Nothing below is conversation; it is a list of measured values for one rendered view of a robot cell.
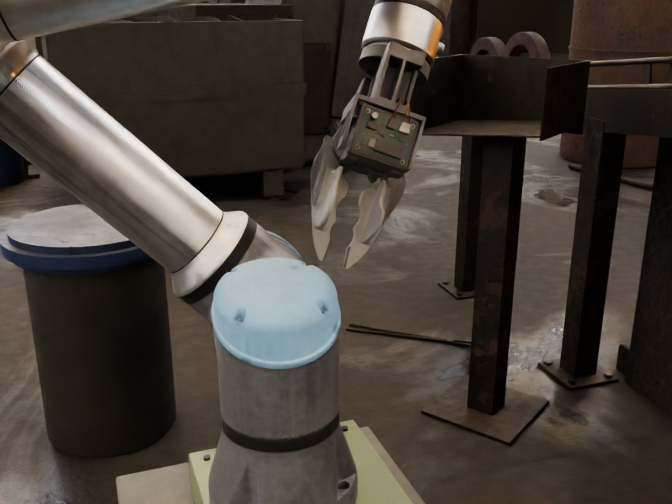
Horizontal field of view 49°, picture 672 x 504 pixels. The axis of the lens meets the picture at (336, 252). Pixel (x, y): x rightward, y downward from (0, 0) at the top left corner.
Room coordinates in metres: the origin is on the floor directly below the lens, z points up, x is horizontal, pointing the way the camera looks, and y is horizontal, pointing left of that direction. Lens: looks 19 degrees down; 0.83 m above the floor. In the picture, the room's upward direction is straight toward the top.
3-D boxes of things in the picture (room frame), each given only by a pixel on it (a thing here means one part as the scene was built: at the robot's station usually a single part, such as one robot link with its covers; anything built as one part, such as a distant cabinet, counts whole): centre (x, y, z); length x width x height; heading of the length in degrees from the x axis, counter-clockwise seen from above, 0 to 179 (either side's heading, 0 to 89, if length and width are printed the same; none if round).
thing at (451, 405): (1.40, -0.30, 0.36); 0.26 x 0.20 x 0.72; 53
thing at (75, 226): (1.33, 0.46, 0.22); 0.32 x 0.32 x 0.43
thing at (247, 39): (3.43, 0.76, 0.39); 1.03 x 0.83 x 0.79; 112
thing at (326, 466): (0.64, 0.05, 0.40); 0.15 x 0.15 x 0.10
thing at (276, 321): (0.65, 0.06, 0.52); 0.13 x 0.12 x 0.14; 13
